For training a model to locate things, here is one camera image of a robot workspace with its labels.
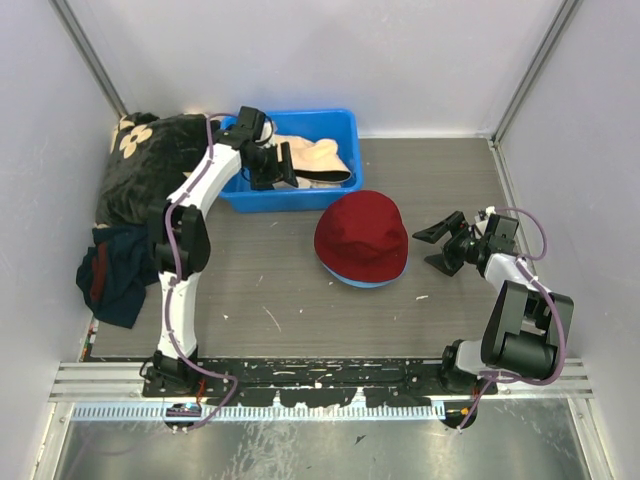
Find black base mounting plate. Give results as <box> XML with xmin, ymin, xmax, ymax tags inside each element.
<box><xmin>139</xmin><ymin>357</ymin><xmax>485</xmax><ymax>408</ymax></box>

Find dark red hat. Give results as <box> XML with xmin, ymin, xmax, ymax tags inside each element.
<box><xmin>314</xmin><ymin>190</ymin><xmax>409</xmax><ymax>282</ymax></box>

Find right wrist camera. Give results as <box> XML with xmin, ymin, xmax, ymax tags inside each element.
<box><xmin>476</xmin><ymin>207</ymin><xmax>519</xmax><ymax>251</ymax></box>

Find beige bucket hat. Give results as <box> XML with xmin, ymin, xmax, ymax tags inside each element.
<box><xmin>274</xmin><ymin>135</ymin><xmax>352</xmax><ymax>184</ymax></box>

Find black floral blanket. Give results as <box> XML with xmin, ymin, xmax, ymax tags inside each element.
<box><xmin>94</xmin><ymin>112</ymin><xmax>220</xmax><ymax>228</ymax></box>

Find light blue bucket hat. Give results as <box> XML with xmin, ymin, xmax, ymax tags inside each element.
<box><xmin>322</xmin><ymin>261</ymin><xmax>409</xmax><ymax>289</ymax></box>

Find cream white hat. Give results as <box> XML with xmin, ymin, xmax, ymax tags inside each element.
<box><xmin>297</xmin><ymin>178</ymin><xmax>342</xmax><ymax>190</ymax></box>

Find blue plastic bin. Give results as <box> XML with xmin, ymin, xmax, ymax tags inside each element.
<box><xmin>220</xmin><ymin>109</ymin><xmax>364</xmax><ymax>213</ymax></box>

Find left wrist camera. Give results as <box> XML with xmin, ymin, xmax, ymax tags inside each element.
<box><xmin>234</xmin><ymin>106</ymin><xmax>267</xmax><ymax>143</ymax></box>

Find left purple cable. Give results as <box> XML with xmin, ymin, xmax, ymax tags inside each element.
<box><xmin>164</xmin><ymin>113</ymin><xmax>240</xmax><ymax>431</ymax></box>

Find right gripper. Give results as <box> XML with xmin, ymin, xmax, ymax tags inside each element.
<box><xmin>414</xmin><ymin>211</ymin><xmax>487</xmax><ymax>277</ymax></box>

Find navy and red cloth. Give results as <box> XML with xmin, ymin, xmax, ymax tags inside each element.
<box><xmin>76</xmin><ymin>225</ymin><xmax>159</xmax><ymax>329</ymax></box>

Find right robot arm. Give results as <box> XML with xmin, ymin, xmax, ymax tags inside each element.
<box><xmin>413</xmin><ymin>207</ymin><xmax>574</xmax><ymax>394</ymax></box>

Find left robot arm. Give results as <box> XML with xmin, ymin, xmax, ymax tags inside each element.
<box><xmin>143</xmin><ymin>106</ymin><xmax>298</xmax><ymax>396</ymax></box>

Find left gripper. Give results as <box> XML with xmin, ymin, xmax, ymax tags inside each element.
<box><xmin>246</xmin><ymin>142</ymin><xmax>298</xmax><ymax>194</ymax></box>

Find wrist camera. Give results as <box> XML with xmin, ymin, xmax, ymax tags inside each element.
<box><xmin>476</xmin><ymin>207</ymin><xmax>519</xmax><ymax>251</ymax></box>
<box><xmin>234</xmin><ymin>106</ymin><xmax>267</xmax><ymax>143</ymax></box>

